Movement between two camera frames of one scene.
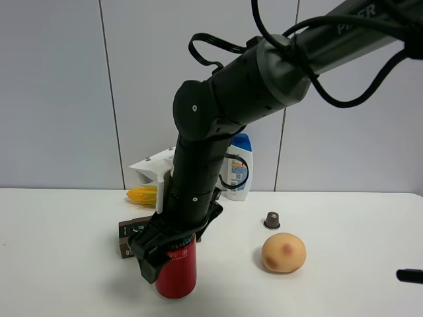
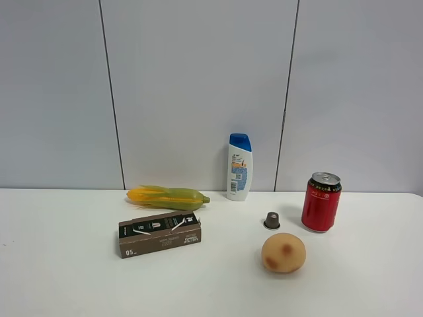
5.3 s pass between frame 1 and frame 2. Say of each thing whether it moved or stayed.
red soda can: moved
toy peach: stayed
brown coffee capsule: stayed
